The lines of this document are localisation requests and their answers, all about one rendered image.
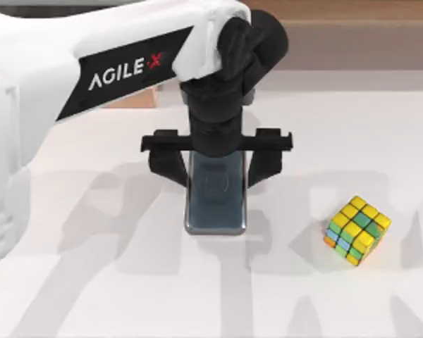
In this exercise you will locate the dark grey smartphone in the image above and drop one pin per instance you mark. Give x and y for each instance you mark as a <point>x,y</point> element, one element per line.
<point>215,204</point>

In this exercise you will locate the pale wooden block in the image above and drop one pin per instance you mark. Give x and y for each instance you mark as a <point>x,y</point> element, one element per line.
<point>141,100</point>

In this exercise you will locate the multicoloured puzzle cube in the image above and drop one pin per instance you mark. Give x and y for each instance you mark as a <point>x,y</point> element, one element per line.
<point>357,230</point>

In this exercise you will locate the brown wooden cabinet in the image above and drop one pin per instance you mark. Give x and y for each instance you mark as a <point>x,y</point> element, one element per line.
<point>359,42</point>

